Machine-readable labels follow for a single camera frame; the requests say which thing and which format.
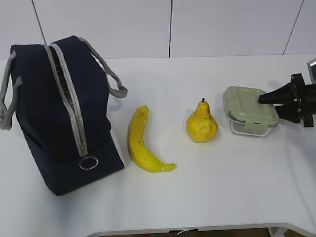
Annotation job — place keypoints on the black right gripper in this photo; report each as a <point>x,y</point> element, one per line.
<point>304,96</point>

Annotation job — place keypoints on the glass container with green lid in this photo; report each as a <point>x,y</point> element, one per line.
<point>245,114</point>

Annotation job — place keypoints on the yellow pear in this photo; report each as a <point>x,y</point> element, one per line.
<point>201,126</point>

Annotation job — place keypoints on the yellow banana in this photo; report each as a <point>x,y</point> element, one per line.
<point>138,151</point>

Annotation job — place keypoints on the navy blue lunch bag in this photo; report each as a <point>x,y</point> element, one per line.
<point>60,98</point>

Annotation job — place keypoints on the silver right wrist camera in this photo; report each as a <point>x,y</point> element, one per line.
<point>312,70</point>

